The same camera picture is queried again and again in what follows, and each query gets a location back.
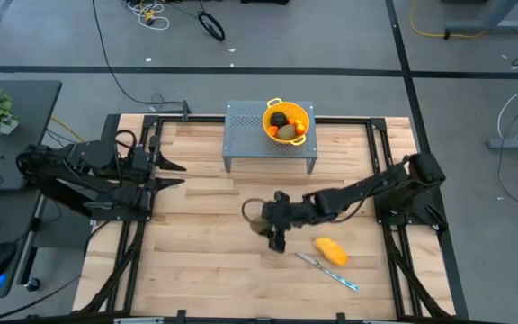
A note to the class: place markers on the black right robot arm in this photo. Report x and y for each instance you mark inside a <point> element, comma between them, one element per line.
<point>367,189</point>

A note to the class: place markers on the grey desk foot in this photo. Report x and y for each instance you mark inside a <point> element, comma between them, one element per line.
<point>488,26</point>
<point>515,143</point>

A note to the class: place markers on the yellow plastic colander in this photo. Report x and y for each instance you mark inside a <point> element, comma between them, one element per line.
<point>292,109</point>

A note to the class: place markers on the brown-green kiwi fruit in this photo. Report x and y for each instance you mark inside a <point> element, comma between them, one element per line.
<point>287,132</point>
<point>257,225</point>

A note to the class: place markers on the dark green avocado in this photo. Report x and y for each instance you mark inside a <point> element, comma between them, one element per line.
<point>279,119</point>

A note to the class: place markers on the red-yellow pear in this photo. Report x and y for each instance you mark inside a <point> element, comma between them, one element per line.
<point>272,131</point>

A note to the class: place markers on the black aluminium table frame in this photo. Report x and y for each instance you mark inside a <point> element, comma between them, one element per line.
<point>353,120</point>

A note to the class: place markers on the black caster wheel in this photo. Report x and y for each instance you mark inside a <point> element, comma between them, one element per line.
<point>32,284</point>

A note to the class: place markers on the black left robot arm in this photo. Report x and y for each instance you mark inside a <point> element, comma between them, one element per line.
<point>83,155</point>

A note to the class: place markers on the grey perforated metal riser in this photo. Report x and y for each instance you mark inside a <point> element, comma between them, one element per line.
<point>241,144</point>

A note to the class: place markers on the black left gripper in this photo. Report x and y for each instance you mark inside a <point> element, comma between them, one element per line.
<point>144,166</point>

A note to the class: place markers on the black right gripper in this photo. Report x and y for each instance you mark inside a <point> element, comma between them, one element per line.
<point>286,213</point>

